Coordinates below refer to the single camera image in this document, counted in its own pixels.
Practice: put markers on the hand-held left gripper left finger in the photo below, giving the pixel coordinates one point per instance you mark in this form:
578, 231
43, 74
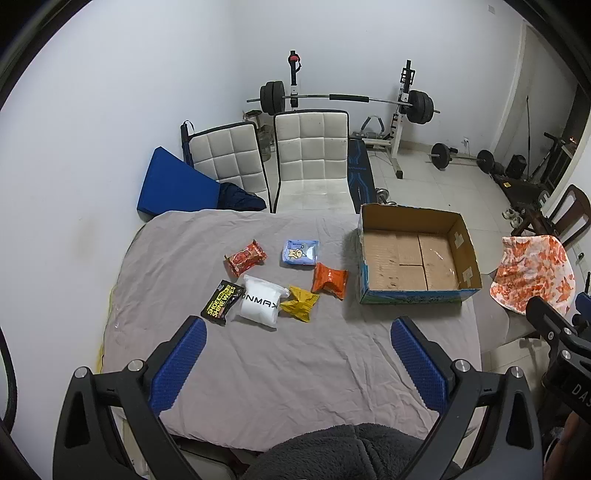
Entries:
181, 364

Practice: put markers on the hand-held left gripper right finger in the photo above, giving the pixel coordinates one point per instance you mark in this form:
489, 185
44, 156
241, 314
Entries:
419, 369

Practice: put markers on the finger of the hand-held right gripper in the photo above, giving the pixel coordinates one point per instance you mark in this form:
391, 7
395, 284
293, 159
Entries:
549, 321

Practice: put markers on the black wipes packet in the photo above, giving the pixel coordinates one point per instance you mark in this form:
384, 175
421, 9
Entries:
222, 302

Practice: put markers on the white soft pouch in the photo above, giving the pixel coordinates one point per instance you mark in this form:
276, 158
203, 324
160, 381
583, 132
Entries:
259, 302

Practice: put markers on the cardboard box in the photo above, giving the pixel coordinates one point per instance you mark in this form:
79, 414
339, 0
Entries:
406, 267

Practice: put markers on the red snack packet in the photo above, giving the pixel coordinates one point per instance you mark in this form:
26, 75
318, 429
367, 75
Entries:
245, 257

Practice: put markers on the orange snack packet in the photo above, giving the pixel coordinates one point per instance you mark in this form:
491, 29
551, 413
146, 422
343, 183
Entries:
330, 280

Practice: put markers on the yellow snack packet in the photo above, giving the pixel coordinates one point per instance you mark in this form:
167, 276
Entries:
300, 304

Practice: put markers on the light blue cartoon packet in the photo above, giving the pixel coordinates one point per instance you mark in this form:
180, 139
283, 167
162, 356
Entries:
299, 253

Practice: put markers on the person's right forearm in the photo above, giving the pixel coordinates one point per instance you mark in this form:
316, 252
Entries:
572, 438

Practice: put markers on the grey chair seat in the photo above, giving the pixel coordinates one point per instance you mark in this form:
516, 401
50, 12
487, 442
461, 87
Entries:
503, 323

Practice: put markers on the orange and white patterned cloth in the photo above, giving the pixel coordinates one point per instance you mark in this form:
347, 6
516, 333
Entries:
535, 272

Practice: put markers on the grey bed sheet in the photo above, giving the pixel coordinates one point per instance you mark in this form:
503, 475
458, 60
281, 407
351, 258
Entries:
286, 369

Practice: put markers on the dark wooden chair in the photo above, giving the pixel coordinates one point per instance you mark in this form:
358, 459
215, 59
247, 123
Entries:
561, 212

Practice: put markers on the dark grey fleece clothing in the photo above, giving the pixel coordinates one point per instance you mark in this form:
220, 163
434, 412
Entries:
346, 454

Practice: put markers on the pair of white shoes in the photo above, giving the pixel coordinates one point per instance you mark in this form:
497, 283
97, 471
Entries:
512, 214

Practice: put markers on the black bag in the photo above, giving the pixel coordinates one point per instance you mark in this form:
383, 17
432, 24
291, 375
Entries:
518, 166

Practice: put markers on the black kick scooter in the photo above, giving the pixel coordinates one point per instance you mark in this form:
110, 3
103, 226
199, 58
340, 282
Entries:
549, 157

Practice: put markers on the chrome dumbbell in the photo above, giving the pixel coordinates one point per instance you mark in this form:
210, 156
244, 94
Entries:
387, 197

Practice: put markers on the dark blue garment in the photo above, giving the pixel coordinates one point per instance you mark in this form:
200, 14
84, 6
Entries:
240, 198

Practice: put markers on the blue foam cushion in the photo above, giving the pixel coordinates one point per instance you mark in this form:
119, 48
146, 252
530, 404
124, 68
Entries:
178, 184

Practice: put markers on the short barbell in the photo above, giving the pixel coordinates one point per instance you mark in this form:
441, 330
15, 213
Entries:
461, 158

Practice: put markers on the thin black pole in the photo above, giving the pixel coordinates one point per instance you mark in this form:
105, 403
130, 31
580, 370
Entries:
527, 127

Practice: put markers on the black and blue bench pad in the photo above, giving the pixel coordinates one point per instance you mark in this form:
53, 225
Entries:
359, 170

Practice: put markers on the white quilted chair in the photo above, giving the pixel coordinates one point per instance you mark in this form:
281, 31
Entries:
228, 161
311, 157

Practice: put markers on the white weight bench rack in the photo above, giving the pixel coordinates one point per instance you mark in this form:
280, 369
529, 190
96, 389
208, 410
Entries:
399, 134

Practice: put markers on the barbell with black plates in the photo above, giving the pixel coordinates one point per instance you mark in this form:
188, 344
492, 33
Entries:
344, 98

